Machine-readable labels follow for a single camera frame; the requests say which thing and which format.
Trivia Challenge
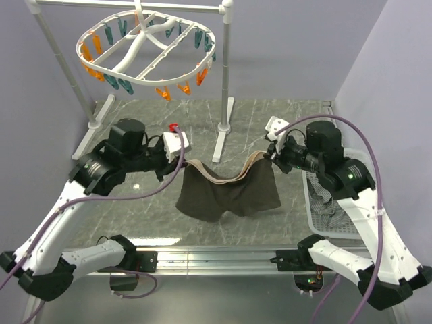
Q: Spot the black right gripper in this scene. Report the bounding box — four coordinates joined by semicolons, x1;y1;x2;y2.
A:
263;134;323;173

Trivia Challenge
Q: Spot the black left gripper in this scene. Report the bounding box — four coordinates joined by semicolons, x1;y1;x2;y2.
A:
125;134;189;182

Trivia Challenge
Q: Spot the dark grey boxer underwear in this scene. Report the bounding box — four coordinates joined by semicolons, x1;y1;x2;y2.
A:
175;151;281;223

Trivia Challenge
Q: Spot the orange clothes peg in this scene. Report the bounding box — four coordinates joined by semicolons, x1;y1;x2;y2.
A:
81;62;105;82
177;81;191;95
155;86;172;101
196;67;208;86

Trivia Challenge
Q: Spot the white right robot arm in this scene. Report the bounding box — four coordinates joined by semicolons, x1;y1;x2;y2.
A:
265;116;431;311

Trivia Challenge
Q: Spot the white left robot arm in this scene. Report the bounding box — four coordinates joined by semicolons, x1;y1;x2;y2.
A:
1;118;190;302

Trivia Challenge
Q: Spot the white oval clip hanger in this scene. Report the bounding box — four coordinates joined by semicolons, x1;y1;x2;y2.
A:
83;16;205;82

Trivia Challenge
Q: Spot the striped grey cloth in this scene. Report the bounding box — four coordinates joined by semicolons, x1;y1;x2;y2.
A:
307;176;348;228

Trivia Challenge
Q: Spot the white plastic laundry basket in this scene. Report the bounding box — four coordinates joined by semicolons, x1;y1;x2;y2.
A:
302;147;371;240

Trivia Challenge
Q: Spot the teal clothes peg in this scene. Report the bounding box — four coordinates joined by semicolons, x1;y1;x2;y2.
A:
103;73;119;90
117;78;134;95

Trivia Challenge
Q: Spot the white drying rack stand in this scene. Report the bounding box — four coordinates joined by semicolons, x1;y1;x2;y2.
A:
24;0;235;163

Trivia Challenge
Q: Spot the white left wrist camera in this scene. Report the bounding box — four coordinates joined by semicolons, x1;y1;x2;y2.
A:
162;123;181;163

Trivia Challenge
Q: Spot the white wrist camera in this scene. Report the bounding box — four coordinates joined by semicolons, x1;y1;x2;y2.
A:
265;116;290;142
162;123;181;163

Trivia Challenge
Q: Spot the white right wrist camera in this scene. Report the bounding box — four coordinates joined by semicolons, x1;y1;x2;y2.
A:
265;116;290;142

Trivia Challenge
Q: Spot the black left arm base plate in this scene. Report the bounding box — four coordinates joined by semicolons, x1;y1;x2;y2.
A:
132;251;158;273

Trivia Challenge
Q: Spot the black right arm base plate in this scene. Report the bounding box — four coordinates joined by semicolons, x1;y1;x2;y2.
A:
276;250;304;272

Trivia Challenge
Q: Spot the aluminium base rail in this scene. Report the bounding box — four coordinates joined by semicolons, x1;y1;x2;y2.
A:
60;245;372;277

